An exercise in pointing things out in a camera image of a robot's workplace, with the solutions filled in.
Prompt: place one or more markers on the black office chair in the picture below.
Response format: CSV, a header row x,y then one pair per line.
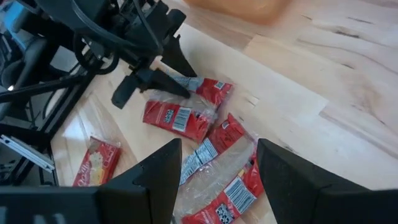
x,y
28,62

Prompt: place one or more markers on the black support bar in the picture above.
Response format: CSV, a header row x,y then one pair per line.
x,y
37,88

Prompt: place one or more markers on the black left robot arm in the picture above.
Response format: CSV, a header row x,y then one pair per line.
x,y
93,18

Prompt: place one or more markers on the red popcorn bag clear wrap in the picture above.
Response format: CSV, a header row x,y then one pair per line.
x,y
99,161
180,121
227,133

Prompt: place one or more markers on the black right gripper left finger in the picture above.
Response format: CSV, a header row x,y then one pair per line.
x,y
124,202

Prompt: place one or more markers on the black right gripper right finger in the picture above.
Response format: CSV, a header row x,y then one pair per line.
x,y
311,196

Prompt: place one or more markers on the silver aluminium extrusion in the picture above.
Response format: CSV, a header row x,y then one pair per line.
x,y
25,151

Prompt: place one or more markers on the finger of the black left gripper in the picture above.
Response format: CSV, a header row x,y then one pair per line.
x,y
152,81
180,62

